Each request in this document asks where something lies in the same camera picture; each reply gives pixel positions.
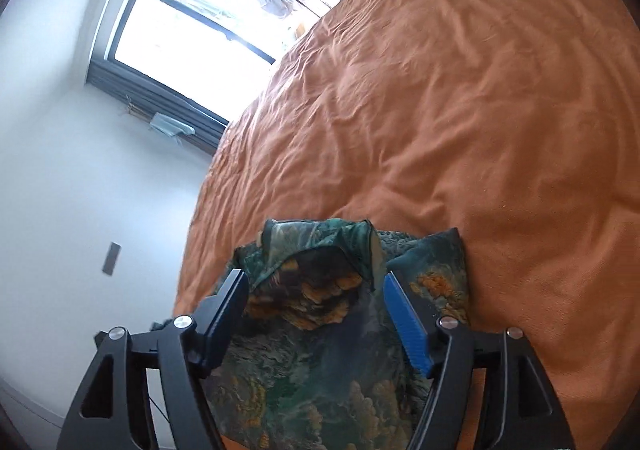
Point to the orange bed cover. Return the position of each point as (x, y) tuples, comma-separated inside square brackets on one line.
[(514, 121)]

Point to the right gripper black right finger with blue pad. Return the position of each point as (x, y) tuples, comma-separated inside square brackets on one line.
[(520, 408)]

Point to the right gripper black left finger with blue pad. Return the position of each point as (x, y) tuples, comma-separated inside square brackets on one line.
[(111, 408)]

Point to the green landscape print garment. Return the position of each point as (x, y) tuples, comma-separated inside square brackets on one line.
[(315, 361)]

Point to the light blue hanging towel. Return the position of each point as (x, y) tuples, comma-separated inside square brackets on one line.
[(170, 126)]

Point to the dark framed window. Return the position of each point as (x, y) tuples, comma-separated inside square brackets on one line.
[(217, 55)]

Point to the grey wall switch plate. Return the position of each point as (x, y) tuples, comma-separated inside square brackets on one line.
[(111, 259)]

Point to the grey curtain left side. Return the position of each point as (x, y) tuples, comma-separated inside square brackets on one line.
[(149, 97)]

